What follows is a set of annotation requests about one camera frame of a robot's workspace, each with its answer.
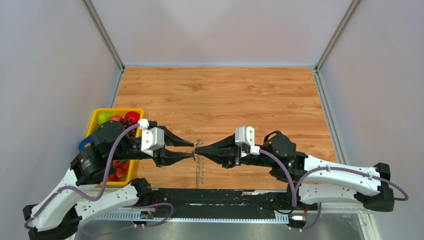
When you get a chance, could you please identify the small red fruits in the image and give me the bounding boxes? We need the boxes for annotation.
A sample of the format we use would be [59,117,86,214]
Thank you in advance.
[107,160,130,182]

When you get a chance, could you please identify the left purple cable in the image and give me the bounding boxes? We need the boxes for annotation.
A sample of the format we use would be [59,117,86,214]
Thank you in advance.
[23,123,175,233]

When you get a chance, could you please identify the yellow plastic bin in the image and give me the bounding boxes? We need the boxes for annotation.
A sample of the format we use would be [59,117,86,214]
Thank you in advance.
[85,108,144,188]

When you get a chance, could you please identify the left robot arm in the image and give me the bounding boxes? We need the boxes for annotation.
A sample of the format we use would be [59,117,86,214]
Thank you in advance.
[23,119,194,240]

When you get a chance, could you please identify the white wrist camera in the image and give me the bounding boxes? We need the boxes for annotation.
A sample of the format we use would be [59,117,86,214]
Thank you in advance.
[137,118,165,157]
[234,125,260,160]

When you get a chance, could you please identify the red apple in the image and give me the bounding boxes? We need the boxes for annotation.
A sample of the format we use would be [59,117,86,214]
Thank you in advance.
[124,111,141,125]
[109,115,124,122]

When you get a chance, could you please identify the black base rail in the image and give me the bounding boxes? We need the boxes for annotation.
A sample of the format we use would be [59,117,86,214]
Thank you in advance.
[121,187,320,221]

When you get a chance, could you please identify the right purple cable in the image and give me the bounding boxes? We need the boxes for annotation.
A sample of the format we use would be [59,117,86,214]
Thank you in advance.
[258,149,410,232]

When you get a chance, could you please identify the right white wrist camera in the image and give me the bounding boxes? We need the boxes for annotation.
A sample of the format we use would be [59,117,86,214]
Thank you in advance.
[234,125,260,160]

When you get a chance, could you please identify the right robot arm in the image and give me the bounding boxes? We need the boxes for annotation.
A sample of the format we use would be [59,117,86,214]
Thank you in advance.
[194,127,395,212]

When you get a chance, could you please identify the blue chip bag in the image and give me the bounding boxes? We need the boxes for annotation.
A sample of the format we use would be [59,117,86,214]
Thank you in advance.
[78,135,93,151]

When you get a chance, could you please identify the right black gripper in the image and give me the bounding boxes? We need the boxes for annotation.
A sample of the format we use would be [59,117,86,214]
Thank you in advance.
[194,132,275,169]

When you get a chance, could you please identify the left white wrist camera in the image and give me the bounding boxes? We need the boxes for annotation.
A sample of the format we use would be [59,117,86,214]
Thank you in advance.
[137,118,165,157]

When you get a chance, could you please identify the purple cable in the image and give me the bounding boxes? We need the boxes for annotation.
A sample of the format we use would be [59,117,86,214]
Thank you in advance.
[258,149,410,232]
[23,123,175,233]

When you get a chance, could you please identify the green pear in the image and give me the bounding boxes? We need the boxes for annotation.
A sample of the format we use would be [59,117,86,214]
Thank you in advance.
[96,111,113,126]

